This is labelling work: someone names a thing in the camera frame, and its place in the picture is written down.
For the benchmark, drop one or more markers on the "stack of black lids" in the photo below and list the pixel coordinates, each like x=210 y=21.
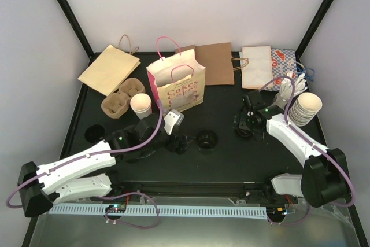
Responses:
x=94 y=133

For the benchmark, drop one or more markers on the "tan paper bag with handles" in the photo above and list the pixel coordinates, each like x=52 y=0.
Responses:
x=110 y=69

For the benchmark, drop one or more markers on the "single black cup lid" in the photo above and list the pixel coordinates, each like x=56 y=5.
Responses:
x=206 y=141

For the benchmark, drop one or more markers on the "white paper bag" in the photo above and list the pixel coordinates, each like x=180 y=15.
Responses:
x=255 y=66

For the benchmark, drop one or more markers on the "white paper coffee cup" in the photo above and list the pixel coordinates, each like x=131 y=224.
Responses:
x=141 y=105

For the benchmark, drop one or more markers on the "red blue patterned bag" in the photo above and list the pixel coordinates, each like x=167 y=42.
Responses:
x=284 y=61

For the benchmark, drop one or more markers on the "brown pulp cup carrier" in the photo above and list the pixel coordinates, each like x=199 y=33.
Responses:
x=116 y=104

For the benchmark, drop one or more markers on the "white plastic cutlery bunch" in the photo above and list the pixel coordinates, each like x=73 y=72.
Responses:
x=286 y=88

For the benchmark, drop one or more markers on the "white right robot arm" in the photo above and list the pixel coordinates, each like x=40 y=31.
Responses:
x=325 y=175

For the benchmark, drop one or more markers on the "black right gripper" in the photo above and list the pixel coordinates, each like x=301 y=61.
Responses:
x=242 y=123

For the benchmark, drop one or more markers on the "white perforated front rail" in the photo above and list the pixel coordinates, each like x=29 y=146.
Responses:
x=161 y=211

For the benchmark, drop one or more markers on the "stack of paper cups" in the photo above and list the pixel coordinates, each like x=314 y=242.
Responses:
x=305 y=108

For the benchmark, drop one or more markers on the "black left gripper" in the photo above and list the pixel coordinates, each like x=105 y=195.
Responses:
x=181 y=148

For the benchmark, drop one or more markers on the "brown kraft paper bag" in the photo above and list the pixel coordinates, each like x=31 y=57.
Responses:
x=217 y=59

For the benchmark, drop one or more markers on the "cake print paper bag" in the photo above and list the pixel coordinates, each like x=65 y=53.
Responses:
x=177 y=81

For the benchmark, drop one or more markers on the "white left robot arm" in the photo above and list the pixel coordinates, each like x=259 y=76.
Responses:
x=43 y=186

